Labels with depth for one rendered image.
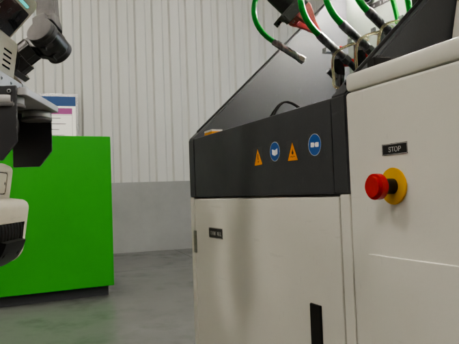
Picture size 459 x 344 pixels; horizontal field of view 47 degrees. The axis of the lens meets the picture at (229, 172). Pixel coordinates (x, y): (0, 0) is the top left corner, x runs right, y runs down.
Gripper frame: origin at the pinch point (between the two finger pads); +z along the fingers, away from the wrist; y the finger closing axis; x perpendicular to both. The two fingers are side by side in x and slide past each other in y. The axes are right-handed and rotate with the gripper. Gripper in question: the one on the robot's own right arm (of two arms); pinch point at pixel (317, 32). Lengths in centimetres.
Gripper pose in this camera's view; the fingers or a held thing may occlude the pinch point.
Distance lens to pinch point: 130.5
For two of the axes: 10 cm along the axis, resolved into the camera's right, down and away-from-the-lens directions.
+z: 7.4, 6.7, 1.1
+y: 6.5, -7.4, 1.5
